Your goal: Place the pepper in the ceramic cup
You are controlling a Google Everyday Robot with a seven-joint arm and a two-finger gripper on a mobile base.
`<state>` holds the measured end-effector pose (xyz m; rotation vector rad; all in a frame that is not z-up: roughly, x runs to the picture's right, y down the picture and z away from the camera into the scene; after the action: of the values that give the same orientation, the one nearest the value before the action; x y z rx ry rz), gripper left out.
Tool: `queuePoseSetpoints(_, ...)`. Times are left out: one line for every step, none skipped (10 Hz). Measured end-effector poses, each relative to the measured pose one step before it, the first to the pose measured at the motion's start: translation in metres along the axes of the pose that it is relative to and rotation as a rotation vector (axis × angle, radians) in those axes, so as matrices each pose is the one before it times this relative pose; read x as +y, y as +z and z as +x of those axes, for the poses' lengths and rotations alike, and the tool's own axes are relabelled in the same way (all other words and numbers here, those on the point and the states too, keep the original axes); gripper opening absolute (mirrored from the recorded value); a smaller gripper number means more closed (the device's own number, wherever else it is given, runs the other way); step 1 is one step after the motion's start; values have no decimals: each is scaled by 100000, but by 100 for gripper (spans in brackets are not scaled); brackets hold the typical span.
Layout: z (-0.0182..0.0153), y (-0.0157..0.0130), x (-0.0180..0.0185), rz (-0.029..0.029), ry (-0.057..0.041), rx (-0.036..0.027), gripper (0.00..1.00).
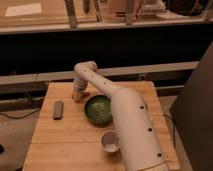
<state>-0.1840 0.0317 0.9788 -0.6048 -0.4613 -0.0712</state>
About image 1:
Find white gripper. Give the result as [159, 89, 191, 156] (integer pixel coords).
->
[72, 77, 88, 102]

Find red pepper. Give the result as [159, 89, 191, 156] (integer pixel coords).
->
[82, 92, 90, 98]

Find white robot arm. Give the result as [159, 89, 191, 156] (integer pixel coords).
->
[73, 61, 169, 171]

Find dark rectangular block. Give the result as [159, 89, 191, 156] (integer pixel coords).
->
[53, 101, 63, 120]

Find green bowl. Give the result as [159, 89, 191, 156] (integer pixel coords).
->
[84, 95, 112, 124]

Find dark panel at right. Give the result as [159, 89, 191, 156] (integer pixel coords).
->
[170, 41, 213, 171]

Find black cable on floor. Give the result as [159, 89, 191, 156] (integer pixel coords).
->
[0, 108, 42, 120]

